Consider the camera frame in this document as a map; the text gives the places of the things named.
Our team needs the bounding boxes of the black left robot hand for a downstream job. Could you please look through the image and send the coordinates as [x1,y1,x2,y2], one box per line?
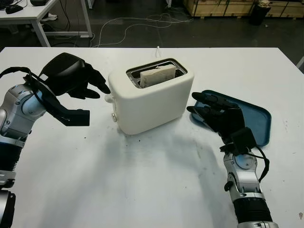
[40,52,111,100]

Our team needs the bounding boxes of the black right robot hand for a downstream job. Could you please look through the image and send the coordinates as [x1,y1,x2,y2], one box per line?
[187,92,246,144]

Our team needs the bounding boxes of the slice of white bread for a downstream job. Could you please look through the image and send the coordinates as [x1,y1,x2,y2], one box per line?
[140,66,176,88]

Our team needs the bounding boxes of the blue plastic tray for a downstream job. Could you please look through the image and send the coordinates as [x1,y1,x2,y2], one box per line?
[190,89,272,147]

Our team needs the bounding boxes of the cream white two-slot toaster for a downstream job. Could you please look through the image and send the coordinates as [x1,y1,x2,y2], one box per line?
[108,58,195,135]

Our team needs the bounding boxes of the white shoes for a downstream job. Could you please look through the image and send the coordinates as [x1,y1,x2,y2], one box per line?
[41,13,58,22]

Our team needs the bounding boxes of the white office desk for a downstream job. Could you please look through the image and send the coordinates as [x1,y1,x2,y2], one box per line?
[0,0,93,48]

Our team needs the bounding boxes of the black desktop device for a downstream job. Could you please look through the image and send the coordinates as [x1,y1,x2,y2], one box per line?
[30,0,50,7]

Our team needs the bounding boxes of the black computer mouse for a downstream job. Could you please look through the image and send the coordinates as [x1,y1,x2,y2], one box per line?
[5,5,24,14]

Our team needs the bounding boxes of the black trash bin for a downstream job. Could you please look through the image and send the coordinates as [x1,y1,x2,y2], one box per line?
[248,1,268,26]

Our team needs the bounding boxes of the stacked wooden crates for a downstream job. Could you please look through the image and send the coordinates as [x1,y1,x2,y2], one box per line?
[183,0,304,19]

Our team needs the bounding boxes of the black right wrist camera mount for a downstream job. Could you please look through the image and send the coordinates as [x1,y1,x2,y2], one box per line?
[219,127,257,155]

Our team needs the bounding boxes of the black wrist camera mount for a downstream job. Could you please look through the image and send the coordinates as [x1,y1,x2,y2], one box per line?
[23,75,91,126]
[219,127,257,155]

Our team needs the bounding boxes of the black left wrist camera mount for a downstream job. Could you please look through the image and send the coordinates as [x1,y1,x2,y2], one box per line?
[23,75,91,126]

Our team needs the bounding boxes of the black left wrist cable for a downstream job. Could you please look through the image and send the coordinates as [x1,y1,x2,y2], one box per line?
[0,66,48,114]

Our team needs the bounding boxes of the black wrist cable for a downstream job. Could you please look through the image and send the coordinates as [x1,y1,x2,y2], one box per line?
[0,66,48,114]
[247,146,270,181]

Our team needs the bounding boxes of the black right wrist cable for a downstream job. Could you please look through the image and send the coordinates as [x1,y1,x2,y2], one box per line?
[247,146,270,181]

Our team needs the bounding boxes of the long white looped cable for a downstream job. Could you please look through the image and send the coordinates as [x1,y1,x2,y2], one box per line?
[91,13,194,48]

